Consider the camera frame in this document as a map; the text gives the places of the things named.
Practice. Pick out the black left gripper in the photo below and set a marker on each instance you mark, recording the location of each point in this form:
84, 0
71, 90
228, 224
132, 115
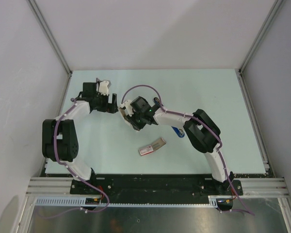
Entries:
110, 108

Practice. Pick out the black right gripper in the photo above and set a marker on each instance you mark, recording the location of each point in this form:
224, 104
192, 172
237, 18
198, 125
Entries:
132, 120

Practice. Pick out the blue and black stapler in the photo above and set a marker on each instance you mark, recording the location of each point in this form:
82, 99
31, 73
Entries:
179, 132

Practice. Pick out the red white staple box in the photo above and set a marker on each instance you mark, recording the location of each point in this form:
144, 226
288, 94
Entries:
146, 150

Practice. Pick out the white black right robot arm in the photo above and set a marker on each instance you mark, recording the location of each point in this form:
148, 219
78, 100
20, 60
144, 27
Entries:
202, 132

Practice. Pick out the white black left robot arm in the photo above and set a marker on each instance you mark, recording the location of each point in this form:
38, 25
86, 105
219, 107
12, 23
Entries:
59, 136

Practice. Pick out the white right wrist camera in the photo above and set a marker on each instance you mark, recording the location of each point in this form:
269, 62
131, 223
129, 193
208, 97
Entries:
127, 106

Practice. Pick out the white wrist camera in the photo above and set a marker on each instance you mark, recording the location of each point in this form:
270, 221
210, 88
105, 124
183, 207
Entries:
127, 106
102, 86

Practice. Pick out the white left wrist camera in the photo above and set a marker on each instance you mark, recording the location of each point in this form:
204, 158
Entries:
102, 86

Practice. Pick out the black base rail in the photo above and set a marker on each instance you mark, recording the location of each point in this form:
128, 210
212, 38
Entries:
162, 188

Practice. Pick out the aluminium frame post left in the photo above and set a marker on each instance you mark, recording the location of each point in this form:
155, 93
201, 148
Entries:
48, 34

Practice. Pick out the aluminium frame post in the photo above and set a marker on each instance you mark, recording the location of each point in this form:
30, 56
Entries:
48, 34
268, 22

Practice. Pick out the white slotted cable duct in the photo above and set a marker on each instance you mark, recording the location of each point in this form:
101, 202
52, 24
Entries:
90, 202

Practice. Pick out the aluminium frame crossbar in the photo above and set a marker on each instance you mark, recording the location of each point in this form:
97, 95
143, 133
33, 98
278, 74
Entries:
252, 187

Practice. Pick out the aluminium frame post right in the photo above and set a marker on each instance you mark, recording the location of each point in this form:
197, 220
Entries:
268, 22

